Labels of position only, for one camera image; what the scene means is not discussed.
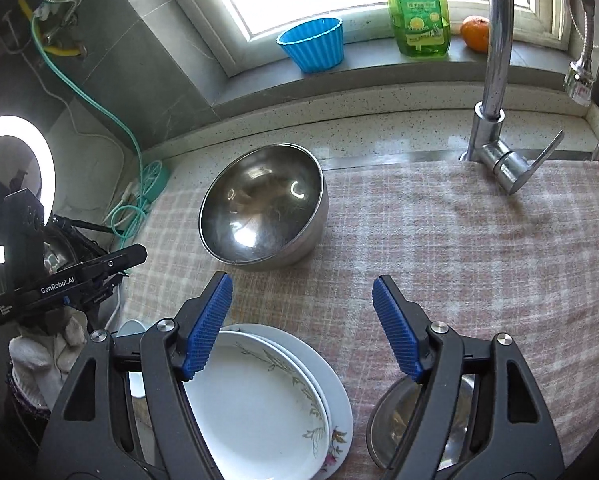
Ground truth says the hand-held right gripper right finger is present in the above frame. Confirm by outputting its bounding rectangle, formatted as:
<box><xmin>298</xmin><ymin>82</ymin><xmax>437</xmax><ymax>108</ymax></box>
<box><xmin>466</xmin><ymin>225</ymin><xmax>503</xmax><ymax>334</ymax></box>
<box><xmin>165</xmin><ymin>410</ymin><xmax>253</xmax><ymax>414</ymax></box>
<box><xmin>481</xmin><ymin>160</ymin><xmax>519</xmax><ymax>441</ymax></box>
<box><xmin>372</xmin><ymin>275</ymin><xmax>566</xmax><ymax>480</ymax></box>

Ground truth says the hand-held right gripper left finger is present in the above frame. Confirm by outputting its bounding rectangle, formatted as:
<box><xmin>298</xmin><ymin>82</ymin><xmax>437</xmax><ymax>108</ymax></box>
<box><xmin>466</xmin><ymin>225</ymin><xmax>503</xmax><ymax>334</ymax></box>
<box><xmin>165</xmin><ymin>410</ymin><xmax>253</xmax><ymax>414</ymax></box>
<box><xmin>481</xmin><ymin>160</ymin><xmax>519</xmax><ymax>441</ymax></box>
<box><xmin>38</xmin><ymin>271</ymin><xmax>234</xmax><ymax>480</ymax></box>

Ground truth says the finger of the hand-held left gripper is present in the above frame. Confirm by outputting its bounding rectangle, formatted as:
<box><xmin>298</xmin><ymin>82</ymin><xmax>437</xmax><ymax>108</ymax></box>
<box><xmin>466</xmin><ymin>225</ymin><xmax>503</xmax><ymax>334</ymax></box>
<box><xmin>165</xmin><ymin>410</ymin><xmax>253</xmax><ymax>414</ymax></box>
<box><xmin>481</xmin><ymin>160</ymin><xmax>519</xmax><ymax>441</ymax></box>
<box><xmin>64</xmin><ymin>277</ymin><xmax>128</xmax><ymax>311</ymax></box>
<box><xmin>87</xmin><ymin>243</ymin><xmax>148</xmax><ymax>278</ymax></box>

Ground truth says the small steel bowl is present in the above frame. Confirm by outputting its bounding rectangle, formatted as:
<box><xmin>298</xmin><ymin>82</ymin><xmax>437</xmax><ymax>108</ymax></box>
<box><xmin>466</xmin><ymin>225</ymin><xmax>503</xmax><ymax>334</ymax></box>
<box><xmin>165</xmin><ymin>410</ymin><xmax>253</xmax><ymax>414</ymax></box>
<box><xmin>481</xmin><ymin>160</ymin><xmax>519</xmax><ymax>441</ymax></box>
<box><xmin>367</xmin><ymin>372</ymin><xmax>483</xmax><ymax>468</ymax></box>

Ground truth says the leaf pattern white plate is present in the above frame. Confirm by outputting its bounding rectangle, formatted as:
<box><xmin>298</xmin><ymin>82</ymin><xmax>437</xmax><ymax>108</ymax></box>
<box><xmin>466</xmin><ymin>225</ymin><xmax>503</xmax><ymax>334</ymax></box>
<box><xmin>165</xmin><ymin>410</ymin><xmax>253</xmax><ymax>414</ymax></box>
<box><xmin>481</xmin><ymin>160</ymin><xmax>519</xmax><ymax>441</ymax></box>
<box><xmin>182</xmin><ymin>342</ymin><xmax>330</xmax><ymax>480</ymax></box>

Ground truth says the large steel bowl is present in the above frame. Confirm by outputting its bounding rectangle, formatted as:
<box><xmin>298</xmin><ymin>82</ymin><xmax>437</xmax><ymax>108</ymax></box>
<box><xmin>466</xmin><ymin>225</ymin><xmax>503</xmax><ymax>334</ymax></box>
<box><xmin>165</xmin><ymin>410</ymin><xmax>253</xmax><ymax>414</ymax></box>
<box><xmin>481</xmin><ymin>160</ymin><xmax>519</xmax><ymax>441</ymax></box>
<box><xmin>198</xmin><ymin>143</ymin><xmax>329</xmax><ymax>272</ymax></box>

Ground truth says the person's left hand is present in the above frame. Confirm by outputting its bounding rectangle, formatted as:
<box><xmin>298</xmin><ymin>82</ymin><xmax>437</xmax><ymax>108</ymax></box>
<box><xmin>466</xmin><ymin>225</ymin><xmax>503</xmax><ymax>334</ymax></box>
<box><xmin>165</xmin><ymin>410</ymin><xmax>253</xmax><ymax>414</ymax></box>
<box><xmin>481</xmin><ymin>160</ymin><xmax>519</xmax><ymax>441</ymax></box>
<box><xmin>10</xmin><ymin>310</ymin><xmax>95</xmax><ymax>398</ymax></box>

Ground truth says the pink plaid cloth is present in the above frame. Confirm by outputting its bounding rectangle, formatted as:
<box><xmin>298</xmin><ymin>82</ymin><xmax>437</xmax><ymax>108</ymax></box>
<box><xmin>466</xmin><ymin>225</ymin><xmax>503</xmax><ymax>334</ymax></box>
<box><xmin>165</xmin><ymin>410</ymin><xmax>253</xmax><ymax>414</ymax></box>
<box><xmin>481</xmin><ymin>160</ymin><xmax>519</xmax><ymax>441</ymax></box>
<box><xmin>114</xmin><ymin>157</ymin><xmax>599</xmax><ymax>480</ymax></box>

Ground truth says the grey window sill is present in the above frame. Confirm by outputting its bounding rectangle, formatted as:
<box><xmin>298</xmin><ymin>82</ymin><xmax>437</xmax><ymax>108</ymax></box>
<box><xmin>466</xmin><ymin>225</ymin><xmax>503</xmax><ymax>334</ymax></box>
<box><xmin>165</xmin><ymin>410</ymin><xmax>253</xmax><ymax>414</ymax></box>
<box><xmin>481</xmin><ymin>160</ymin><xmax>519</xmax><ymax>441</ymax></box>
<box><xmin>210</xmin><ymin>45</ymin><xmax>587</xmax><ymax>121</ymax></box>

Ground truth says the blue ribbed cup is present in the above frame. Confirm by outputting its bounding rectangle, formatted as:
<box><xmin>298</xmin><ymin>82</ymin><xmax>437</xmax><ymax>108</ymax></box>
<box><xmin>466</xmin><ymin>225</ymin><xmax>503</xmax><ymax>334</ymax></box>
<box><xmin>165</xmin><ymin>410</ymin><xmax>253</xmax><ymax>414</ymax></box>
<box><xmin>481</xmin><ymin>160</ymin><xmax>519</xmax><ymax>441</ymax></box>
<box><xmin>276</xmin><ymin>16</ymin><xmax>345</xmax><ymax>74</ymax></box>

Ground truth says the chrome faucet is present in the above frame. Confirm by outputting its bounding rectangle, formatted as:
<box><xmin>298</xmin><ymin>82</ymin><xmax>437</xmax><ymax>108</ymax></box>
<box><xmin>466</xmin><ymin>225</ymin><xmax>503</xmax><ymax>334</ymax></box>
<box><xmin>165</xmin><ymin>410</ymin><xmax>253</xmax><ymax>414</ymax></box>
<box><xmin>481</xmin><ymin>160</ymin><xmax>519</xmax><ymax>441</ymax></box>
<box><xmin>459</xmin><ymin>0</ymin><xmax>565</xmax><ymax>196</ymax></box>

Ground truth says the orange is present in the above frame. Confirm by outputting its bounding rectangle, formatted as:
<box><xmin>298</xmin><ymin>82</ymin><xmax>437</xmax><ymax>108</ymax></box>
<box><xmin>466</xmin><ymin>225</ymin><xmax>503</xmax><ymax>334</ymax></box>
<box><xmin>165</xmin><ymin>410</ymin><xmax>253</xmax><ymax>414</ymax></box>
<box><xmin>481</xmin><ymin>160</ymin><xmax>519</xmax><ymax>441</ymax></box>
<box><xmin>460</xmin><ymin>15</ymin><xmax>491</xmax><ymax>53</ymax></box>

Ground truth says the green dish soap bottle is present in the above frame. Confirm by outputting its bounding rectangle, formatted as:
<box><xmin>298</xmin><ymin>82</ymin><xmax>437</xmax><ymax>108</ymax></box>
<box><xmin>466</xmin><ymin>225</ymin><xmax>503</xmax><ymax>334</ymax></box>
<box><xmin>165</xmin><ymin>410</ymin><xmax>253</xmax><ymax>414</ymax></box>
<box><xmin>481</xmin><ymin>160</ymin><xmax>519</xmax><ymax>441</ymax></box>
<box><xmin>378</xmin><ymin>0</ymin><xmax>451</xmax><ymax>59</ymax></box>

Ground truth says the ring light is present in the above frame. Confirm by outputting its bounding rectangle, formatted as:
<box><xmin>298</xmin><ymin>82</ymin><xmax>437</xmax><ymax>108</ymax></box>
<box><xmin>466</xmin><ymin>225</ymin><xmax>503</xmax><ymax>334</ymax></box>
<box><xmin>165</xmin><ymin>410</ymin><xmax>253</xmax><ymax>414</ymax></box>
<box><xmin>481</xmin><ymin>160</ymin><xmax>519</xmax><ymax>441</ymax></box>
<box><xmin>0</xmin><ymin>115</ymin><xmax>56</xmax><ymax>264</ymax></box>

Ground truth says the teal hose reel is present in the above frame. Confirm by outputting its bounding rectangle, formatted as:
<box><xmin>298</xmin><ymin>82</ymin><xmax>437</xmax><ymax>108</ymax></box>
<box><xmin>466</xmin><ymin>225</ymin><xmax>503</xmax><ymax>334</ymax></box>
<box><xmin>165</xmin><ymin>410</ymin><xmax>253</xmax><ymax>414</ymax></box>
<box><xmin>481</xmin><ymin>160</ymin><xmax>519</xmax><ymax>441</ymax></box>
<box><xmin>140</xmin><ymin>160</ymin><xmax>171</xmax><ymax>201</ymax></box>

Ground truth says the teal hose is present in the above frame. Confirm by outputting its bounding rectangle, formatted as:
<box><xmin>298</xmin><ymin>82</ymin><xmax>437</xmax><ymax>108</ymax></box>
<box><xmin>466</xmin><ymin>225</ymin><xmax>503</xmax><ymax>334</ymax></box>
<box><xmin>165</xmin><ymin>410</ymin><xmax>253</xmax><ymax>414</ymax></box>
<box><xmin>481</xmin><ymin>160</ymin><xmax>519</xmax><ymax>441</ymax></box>
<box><xmin>30</xmin><ymin>10</ymin><xmax>165</xmax><ymax>238</ymax></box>

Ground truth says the yellow hose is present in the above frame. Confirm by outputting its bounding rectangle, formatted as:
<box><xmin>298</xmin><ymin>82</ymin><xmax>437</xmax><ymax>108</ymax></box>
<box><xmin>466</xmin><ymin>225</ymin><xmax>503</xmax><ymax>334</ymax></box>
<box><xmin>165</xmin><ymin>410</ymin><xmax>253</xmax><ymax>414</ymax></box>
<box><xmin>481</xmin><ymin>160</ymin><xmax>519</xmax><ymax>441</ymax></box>
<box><xmin>20</xmin><ymin>0</ymin><xmax>80</xmax><ymax>58</ymax></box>

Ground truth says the white window frame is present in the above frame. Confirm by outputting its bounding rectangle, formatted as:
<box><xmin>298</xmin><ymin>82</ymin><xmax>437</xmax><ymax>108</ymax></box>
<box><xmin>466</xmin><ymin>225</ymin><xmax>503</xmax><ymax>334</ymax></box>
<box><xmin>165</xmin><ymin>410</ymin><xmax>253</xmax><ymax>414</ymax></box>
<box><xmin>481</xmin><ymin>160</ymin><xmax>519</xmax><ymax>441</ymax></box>
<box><xmin>147</xmin><ymin>0</ymin><xmax>573</xmax><ymax>78</ymax></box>

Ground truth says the faucet sprayer with hose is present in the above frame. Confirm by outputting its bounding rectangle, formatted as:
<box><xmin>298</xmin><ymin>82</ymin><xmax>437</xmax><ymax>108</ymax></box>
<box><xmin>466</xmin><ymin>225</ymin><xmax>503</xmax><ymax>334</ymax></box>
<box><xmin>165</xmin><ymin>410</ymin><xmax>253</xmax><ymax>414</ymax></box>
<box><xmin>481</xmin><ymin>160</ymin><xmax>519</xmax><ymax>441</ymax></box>
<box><xmin>563</xmin><ymin>0</ymin><xmax>599</xmax><ymax>107</ymax></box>

